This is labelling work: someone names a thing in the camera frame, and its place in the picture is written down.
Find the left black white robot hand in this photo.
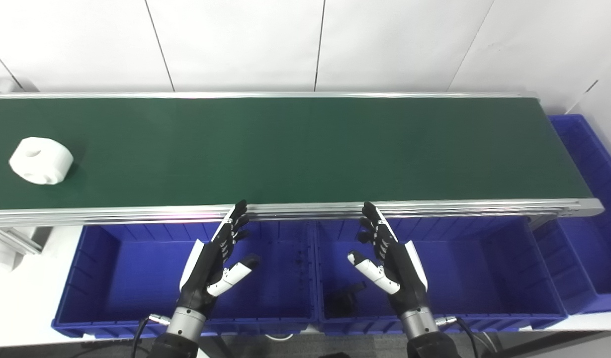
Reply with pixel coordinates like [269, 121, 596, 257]
[177, 199, 262, 317]

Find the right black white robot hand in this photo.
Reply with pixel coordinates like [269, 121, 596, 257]
[348, 201, 431, 315]

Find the blue plastic bin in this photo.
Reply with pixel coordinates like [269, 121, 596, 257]
[313, 216, 568, 336]
[51, 220, 319, 339]
[533, 114, 611, 315]

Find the green conveyor belt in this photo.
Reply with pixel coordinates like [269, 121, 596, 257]
[0, 91, 605, 228]

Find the aluminium conveyor support strut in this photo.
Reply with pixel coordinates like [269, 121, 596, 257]
[0, 226, 43, 255]

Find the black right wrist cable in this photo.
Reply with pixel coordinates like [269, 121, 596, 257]
[436, 316, 486, 358]

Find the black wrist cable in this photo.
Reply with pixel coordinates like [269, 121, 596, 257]
[436, 316, 486, 358]
[130, 313, 172, 358]

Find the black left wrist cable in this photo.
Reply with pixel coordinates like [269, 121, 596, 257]
[130, 313, 172, 358]

